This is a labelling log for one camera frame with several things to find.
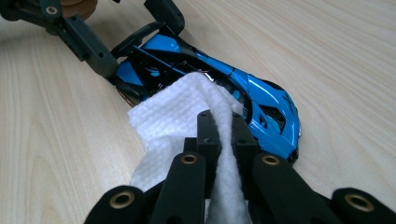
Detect blue toy car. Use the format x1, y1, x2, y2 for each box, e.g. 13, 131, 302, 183
109, 21, 303, 166

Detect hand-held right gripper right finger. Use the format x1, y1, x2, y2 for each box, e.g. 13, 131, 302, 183
232, 112, 262, 200

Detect white wet wipe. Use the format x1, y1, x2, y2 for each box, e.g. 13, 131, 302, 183
127, 71, 254, 224

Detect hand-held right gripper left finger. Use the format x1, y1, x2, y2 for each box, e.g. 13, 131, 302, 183
183, 109, 222, 200

